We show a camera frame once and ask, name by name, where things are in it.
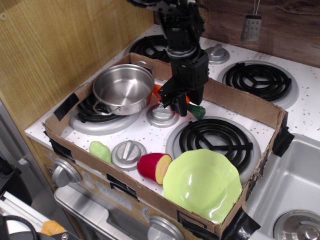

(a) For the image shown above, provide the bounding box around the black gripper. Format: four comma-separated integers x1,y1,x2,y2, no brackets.
158,49,209,117

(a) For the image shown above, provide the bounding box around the orange toy carrot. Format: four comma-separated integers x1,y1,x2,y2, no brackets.
152,84,206,120

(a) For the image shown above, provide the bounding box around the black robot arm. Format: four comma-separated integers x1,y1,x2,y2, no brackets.
130,0,209,117

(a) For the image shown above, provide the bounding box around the light green plastic plate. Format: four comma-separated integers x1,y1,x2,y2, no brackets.
162,149,243,224

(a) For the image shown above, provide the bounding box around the grey centre stove knob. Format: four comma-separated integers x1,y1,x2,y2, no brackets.
146,103,179,128

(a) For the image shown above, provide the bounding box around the grey stove knob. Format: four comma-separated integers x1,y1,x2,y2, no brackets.
111,140,147,171
146,103,179,128
205,44,230,65

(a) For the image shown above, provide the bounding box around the grey back stove knob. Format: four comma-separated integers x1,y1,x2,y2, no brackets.
205,44,230,65

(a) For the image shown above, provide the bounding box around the back left black burner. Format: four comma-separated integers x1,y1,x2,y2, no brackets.
127,35,170,63

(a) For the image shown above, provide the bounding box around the black burner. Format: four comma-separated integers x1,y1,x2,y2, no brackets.
165,117,261,186
127,35,170,63
69,94,140,136
217,60,299,109

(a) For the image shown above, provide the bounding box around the front right black burner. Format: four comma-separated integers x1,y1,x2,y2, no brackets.
165,117,261,186

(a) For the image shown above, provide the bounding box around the cardboard fence box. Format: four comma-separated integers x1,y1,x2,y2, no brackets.
43,52,295,240

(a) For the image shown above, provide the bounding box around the stainless steel pot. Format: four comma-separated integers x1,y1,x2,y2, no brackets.
92,61,155,116

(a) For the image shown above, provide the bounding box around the red toy fruit half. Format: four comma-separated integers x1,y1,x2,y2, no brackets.
136,152,172,185

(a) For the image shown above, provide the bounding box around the grey front stove knob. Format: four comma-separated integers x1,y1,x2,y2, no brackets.
111,140,147,171

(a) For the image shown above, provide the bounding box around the back right black burner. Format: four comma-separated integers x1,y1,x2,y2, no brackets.
217,60,299,109

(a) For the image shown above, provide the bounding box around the hanging metal skimmer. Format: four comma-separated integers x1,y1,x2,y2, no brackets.
198,0,211,28

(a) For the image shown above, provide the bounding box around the hanging metal spatula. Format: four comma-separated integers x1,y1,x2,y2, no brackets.
240,0,262,42

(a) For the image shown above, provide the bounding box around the front left black burner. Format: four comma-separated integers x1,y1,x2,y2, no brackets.
69,94,140,136

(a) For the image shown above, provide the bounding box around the light green toy vegetable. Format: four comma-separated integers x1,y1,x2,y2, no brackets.
89,141,111,164

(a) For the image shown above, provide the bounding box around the right grey oven knob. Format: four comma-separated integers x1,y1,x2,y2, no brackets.
147,215,185,240

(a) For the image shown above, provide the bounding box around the grey oven knob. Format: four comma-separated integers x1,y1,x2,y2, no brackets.
147,215,185,240
52,158,82,188

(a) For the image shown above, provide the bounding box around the grey sink basin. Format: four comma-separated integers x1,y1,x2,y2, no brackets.
245,134,320,240

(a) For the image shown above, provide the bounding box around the silver oven door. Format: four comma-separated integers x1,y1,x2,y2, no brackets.
54,185,149,240

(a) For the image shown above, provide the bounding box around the left grey oven knob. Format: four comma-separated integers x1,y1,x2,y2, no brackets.
52,158,82,188

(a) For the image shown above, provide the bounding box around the metal sink drain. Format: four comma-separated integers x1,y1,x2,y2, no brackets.
272,210,320,240

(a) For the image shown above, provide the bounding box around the orange cloth piece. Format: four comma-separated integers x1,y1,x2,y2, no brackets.
40,220,66,236

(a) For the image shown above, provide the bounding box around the black cable loop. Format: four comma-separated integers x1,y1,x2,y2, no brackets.
0,214,40,240

